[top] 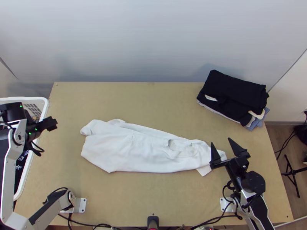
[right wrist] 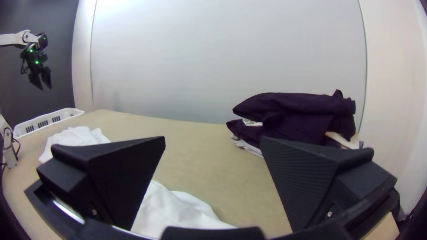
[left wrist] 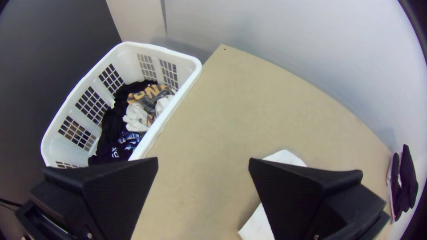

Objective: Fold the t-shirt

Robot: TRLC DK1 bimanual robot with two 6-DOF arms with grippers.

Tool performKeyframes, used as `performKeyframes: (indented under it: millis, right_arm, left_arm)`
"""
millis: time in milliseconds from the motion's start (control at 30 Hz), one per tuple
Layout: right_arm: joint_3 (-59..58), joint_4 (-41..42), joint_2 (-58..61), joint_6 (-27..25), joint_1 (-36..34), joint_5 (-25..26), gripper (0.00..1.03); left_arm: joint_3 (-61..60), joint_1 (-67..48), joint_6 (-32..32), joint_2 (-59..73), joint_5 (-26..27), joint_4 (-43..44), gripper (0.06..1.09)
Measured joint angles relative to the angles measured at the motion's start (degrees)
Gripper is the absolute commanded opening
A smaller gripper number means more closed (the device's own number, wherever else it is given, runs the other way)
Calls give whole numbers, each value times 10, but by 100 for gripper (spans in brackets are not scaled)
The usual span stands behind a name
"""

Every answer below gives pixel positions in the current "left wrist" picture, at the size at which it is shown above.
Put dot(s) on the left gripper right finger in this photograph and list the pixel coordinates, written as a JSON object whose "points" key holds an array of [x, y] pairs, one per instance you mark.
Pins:
{"points": [[293, 200]]}

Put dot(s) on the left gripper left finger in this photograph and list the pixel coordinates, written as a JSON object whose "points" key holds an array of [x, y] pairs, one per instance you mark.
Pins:
{"points": [[110, 196]]}

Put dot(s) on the white t-shirt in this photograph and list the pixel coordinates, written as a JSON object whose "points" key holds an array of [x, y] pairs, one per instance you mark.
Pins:
{"points": [[254, 226]]}

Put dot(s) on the heap of clothes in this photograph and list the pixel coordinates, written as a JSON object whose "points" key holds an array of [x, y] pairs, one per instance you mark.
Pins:
{"points": [[111, 133]]}

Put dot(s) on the white laundry basket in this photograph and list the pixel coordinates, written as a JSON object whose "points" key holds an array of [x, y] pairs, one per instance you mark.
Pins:
{"points": [[86, 83]]}

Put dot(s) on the pile of folded clothes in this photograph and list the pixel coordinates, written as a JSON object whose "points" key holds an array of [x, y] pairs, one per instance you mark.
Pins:
{"points": [[407, 180]]}

